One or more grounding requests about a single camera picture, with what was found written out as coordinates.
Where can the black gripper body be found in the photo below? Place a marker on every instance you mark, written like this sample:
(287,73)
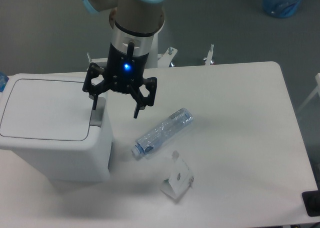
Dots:
(124,69)

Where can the grey trash can push button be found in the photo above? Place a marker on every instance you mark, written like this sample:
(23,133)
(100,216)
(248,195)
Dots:
(97,114)

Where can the white plastic trash can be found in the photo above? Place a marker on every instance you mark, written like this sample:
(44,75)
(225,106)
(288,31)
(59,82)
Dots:
(86,160)

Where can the white trash can lid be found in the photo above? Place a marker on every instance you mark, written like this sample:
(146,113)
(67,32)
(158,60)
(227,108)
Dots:
(45,109)

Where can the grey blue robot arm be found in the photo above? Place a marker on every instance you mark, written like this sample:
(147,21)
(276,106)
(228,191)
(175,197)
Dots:
(134,25)

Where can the clear plastic water bottle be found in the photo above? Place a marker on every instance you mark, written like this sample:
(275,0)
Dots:
(153,139)

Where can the white crumpled milk carton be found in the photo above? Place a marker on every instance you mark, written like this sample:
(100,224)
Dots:
(180,179)

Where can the blue object at left edge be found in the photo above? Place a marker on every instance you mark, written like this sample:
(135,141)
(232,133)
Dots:
(3,81)

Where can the black device at table edge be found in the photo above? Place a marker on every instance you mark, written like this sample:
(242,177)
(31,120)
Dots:
(311,201)

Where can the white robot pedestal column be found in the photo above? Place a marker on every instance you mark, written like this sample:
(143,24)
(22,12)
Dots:
(152,61)

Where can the white pedestal base frame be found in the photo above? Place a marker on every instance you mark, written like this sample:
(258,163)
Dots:
(163,60)

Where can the white frame at right edge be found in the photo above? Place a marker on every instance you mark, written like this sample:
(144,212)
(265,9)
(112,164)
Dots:
(314,92)

